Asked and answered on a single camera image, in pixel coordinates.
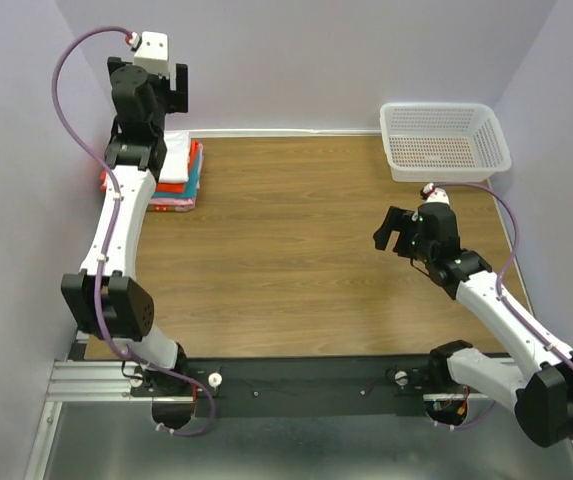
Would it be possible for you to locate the teal folded t shirt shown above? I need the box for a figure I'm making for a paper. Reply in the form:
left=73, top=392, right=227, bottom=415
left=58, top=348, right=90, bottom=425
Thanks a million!
left=154, top=141, right=204, bottom=199

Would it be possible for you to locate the pink folded t shirt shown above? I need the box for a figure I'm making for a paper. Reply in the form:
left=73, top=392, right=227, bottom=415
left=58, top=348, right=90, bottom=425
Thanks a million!
left=148, top=190, right=199, bottom=212

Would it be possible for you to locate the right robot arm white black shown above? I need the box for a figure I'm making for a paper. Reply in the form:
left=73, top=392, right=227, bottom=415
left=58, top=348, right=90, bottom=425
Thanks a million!
left=373, top=202, right=573, bottom=447

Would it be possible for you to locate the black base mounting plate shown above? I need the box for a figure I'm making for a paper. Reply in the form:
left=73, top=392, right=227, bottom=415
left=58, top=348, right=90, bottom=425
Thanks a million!
left=130, top=353, right=490, bottom=426

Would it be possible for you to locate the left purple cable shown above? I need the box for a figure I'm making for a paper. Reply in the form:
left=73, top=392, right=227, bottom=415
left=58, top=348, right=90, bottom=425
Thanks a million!
left=50, top=25, right=217, bottom=438

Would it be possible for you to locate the white back edge strip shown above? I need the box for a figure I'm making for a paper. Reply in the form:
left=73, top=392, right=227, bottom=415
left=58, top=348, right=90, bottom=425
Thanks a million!
left=188, top=128, right=381, bottom=139

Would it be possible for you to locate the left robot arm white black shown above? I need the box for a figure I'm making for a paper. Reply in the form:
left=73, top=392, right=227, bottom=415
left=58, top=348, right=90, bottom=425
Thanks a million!
left=61, top=57, right=190, bottom=395

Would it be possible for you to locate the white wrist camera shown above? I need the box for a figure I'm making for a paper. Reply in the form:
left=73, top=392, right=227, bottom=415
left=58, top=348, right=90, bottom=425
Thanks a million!
left=125, top=31, right=170, bottom=80
left=420, top=182, right=450, bottom=205

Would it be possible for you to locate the white t shirt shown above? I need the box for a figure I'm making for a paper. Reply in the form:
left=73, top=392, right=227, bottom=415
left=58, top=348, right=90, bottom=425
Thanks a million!
left=159, top=131, right=191, bottom=184

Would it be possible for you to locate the aluminium frame rail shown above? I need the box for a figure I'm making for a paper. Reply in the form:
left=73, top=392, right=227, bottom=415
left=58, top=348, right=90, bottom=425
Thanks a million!
left=25, top=214, right=573, bottom=480

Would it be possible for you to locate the orange folded t shirt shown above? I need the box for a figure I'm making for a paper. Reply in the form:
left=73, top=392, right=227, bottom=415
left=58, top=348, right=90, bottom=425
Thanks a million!
left=99, top=139, right=202, bottom=196

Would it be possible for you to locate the white plastic basket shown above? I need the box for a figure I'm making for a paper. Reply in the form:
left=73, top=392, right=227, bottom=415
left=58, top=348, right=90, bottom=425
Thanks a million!
left=379, top=102, right=512, bottom=183

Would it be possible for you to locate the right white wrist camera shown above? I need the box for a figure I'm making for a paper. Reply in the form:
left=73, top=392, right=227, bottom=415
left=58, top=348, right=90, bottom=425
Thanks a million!
left=420, top=182, right=450, bottom=205

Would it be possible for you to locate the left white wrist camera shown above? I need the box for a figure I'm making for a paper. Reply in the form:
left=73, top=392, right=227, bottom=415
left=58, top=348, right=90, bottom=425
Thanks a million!
left=125, top=31, right=170, bottom=80

